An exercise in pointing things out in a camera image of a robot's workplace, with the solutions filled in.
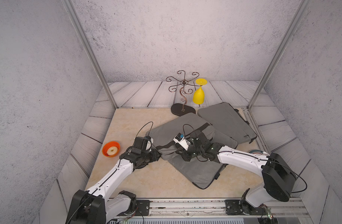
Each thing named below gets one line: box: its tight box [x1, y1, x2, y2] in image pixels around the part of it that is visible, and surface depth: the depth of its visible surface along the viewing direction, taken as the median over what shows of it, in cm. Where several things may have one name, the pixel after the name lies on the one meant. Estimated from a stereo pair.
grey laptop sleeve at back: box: [197, 102, 257, 145], surface depth 110 cm
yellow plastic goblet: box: [192, 78, 208, 105], surface depth 97 cm
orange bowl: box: [101, 141, 121, 158], surface depth 94 cm
